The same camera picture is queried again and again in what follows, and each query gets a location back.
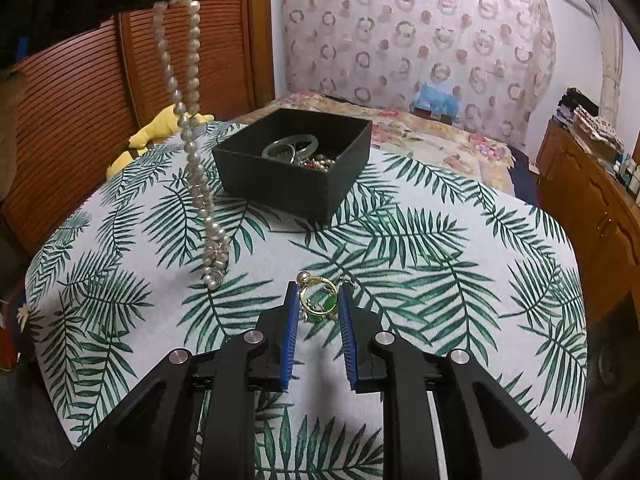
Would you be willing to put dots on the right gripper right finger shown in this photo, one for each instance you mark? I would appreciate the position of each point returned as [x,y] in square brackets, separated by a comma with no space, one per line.
[443,416]

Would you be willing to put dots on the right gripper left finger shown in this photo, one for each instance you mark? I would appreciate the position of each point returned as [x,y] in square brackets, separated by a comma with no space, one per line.
[193,415]

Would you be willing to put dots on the green jade pendant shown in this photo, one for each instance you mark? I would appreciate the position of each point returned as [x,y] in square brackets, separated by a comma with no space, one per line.
[321,305]

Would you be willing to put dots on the pale green jade bangle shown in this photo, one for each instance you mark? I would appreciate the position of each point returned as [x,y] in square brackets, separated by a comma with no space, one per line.
[291,149]

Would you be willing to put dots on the black jewelry box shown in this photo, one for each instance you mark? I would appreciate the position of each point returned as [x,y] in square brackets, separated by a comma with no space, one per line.
[312,190]

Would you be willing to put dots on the brown louvered wardrobe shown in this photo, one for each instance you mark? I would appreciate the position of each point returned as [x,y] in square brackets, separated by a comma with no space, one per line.
[88,94]

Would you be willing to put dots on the palm leaf tablecloth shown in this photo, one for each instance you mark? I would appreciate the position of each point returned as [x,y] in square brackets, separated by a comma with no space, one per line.
[161,257]

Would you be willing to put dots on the yellow plush toy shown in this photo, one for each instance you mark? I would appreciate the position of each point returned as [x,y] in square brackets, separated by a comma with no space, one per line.
[164,125]

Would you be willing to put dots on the floral bedspread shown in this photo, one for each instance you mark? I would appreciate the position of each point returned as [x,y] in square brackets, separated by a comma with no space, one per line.
[434,143]

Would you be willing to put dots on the wooden sideboard cabinet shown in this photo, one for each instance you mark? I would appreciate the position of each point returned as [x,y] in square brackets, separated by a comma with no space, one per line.
[598,216]

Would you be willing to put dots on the blue tissue box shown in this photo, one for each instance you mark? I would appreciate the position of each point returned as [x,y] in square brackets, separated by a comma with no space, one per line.
[433,104]

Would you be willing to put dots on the folded clothes pile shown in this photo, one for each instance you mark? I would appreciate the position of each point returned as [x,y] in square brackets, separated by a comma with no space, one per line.
[580,117]

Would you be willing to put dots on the patterned pink curtain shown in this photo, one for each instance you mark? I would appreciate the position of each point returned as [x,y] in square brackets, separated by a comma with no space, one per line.
[495,57]

